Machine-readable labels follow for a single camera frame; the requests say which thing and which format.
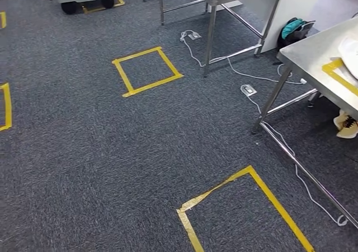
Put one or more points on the yellow floor tape outline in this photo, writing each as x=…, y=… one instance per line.
x=279, y=205

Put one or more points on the white curved plastic part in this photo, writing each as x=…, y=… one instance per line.
x=350, y=53

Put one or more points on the teal and black bag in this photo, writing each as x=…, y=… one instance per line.
x=292, y=29

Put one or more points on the square metal floor socket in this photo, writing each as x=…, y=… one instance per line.
x=249, y=90
x=194, y=36

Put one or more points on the white partition panel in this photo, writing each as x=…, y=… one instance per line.
x=296, y=5

